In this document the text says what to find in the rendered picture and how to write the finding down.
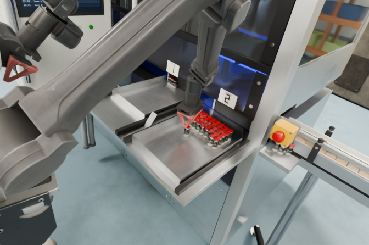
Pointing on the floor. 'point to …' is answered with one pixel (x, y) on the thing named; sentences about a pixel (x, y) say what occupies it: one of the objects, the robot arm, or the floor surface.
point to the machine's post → (277, 88)
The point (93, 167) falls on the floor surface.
